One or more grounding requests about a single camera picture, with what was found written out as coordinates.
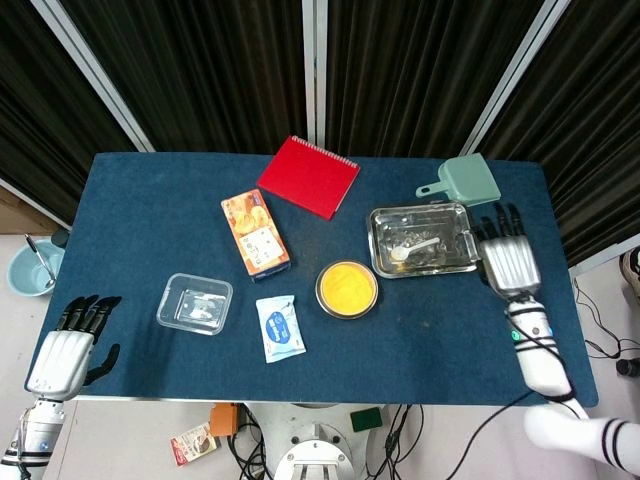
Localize metal spoon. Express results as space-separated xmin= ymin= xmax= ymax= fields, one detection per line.
xmin=24 ymin=233 xmax=55 ymax=290

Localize red spiral notebook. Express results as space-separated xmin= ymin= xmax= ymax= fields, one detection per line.
xmin=256 ymin=134 xmax=362 ymax=221

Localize black floor cables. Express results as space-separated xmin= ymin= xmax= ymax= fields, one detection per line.
xmin=572 ymin=277 xmax=640 ymax=359

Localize dark green block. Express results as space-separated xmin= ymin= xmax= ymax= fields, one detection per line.
xmin=349 ymin=407 xmax=384 ymax=434

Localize white metal frame post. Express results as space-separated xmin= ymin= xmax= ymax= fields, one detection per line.
xmin=301 ymin=0 xmax=329 ymax=146
xmin=459 ymin=0 xmax=571 ymax=156
xmin=29 ymin=0 xmax=155 ymax=153

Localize orange and blue snack box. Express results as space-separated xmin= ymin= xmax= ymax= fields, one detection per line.
xmin=220 ymin=189 xmax=293 ymax=284

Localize white plastic spoon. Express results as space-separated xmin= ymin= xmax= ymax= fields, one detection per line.
xmin=390 ymin=237 xmax=441 ymax=262

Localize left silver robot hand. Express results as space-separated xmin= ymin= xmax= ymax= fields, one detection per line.
xmin=24 ymin=294 xmax=123 ymax=401

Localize printed snack packet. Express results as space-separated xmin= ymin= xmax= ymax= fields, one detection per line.
xmin=169 ymin=422 xmax=219 ymax=468

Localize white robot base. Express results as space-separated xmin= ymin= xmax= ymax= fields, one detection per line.
xmin=244 ymin=402 xmax=386 ymax=480

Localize round metal saucer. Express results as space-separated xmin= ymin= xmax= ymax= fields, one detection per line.
xmin=314 ymin=258 xmax=381 ymax=321

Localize orange box device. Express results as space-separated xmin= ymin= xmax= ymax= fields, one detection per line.
xmin=208 ymin=403 xmax=240 ymax=436

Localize clear plastic container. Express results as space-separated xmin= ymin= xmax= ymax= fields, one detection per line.
xmin=156 ymin=272 xmax=235 ymax=337

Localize rectangular metal tray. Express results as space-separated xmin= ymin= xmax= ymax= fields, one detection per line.
xmin=368 ymin=200 xmax=480 ymax=279

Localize blue table cloth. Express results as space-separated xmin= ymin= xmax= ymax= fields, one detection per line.
xmin=37 ymin=152 xmax=600 ymax=409

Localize black and white shoe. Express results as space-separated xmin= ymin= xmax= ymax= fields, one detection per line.
xmin=619 ymin=247 xmax=640 ymax=301

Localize black pleated curtain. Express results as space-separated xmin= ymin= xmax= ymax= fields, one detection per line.
xmin=0 ymin=0 xmax=640 ymax=266

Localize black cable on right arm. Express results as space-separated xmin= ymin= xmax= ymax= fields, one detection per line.
xmin=442 ymin=299 xmax=576 ymax=480

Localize bowl with yellow contents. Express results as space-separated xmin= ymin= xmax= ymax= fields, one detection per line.
xmin=315 ymin=259 xmax=380 ymax=320

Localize pale green dustpan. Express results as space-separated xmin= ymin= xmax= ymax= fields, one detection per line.
xmin=415 ymin=153 xmax=503 ymax=208

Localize white blue wet wipes packet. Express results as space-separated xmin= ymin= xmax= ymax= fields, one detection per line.
xmin=255 ymin=293 xmax=307 ymax=365

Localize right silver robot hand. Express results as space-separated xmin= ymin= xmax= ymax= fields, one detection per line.
xmin=469 ymin=202 xmax=544 ymax=301

